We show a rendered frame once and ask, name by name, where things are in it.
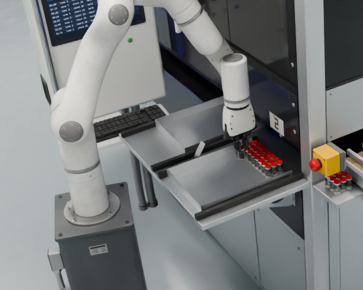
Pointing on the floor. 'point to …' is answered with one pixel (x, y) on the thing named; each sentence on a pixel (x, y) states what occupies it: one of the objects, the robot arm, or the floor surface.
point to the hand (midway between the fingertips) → (241, 144)
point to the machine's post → (312, 136)
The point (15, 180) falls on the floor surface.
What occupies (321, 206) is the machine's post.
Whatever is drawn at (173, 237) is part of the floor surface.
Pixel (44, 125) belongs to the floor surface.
